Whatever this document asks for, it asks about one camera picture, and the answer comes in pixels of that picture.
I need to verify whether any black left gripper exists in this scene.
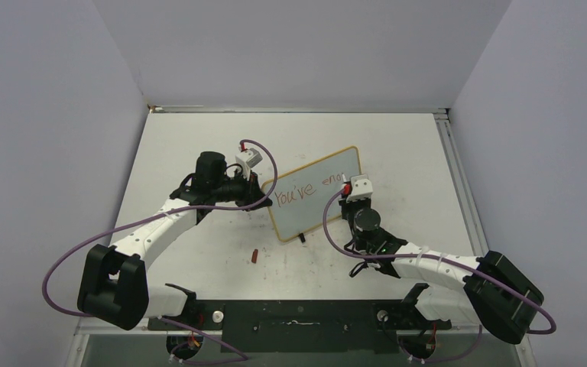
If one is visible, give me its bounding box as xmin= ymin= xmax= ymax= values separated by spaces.
xmin=212 ymin=168 xmax=271 ymax=212

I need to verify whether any yellow framed whiteboard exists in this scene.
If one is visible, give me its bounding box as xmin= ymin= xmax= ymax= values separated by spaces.
xmin=262 ymin=145 xmax=362 ymax=242

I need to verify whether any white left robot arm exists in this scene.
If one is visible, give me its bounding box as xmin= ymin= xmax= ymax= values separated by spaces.
xmin=77 ymin=148 xmax=272 ymax=330

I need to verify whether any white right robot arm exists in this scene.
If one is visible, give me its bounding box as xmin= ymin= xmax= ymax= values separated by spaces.
xmin=328 ymin=193 xmax=556 ymax=344

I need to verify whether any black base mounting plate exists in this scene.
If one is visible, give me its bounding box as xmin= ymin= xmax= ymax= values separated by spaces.
xmin=172 ymin=300 xmax=452 ymax=354

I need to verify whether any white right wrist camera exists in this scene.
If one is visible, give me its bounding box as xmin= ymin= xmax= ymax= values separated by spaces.
xmin=342 ymin=174 xmax=373 ymax=203

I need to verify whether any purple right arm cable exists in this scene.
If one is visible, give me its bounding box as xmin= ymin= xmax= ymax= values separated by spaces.
xmin=321 ymin=190 xmax=558 ymax=336

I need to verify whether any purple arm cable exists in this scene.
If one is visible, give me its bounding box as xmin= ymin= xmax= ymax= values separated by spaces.
xmin=321 ymin=190 xmax=558 ymax=336
xmin=42 ymin=139 xmax=279 ymax=317

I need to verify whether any aluminium rail right side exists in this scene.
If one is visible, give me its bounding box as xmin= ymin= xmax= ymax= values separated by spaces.
xmin=433 ymin=110 xmax=489 ymax=255

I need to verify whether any aluminium rail back edge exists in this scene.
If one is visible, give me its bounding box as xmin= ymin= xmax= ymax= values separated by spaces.
xmin=149 ymin=106 xmax=448 ymax=115

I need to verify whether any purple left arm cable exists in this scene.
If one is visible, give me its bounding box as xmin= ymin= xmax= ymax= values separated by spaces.
xmin=42 ymin=139 xmax=279 ymax=317

